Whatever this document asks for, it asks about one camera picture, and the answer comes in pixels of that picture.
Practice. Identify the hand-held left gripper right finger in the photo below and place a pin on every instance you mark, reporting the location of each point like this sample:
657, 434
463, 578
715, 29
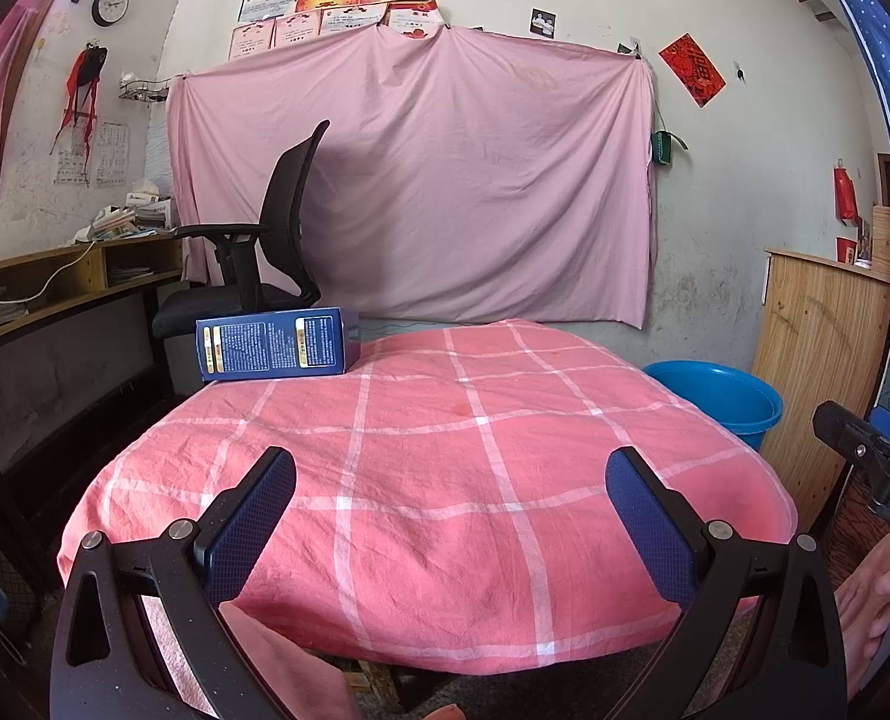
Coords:
651, 532

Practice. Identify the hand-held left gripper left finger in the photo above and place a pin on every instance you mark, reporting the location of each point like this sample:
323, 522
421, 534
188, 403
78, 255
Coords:
253, 525

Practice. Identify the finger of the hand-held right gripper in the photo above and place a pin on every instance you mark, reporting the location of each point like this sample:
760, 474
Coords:
842, 431

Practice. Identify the blue plastic bucket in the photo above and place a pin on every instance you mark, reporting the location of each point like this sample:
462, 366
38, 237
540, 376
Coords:
715, 397

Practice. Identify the person's right hand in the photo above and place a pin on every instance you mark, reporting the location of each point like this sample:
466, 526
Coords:
868, 615

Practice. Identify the light wooden cabinet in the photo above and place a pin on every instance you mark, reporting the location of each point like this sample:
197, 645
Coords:
812, 360

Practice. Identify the red paper cup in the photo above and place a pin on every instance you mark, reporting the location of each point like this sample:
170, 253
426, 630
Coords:
847, 251

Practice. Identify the dark blue cardboard box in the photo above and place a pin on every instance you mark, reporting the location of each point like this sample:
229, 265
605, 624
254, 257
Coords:
280, 345

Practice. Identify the pink checked tablecloth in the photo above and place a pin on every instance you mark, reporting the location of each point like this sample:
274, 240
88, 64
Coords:
452, 480

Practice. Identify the red hanging bag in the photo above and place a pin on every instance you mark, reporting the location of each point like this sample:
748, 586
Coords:
845, 195

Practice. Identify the wooden desk with shelves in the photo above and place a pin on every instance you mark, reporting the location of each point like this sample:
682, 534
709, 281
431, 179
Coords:
77, 270

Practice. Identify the black office chair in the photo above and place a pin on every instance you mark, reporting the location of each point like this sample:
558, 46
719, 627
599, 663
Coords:
287, 202

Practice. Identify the stack of books and papers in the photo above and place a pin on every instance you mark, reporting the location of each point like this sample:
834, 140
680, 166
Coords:
114, 225

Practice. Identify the green hanging pouch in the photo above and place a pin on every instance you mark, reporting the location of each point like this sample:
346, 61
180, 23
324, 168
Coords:
664, 148

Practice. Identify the white cardboard box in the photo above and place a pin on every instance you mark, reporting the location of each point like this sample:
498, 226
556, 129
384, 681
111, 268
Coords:
150, 202

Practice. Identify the pink hanging bed sheet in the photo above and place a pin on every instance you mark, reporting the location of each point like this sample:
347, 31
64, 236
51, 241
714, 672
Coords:
452, 180

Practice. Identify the red hanging tassel ornament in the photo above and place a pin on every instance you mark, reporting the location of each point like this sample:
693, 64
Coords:
84, 71

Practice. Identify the red wall poster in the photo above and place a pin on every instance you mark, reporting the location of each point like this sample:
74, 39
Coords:
692, 69

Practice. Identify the white wall calendar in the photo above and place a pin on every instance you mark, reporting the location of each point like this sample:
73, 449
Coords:
113, 154

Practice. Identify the white paper wall sheet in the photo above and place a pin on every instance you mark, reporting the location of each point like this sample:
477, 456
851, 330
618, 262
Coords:
66, 169

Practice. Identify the small dark wall photo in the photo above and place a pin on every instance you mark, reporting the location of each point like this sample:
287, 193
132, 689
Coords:
628, 49

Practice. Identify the black white wall photo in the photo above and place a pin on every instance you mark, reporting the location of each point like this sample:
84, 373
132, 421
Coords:
543, 22

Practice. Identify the round black wall clock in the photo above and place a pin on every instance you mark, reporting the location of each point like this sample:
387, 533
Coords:
110, 5

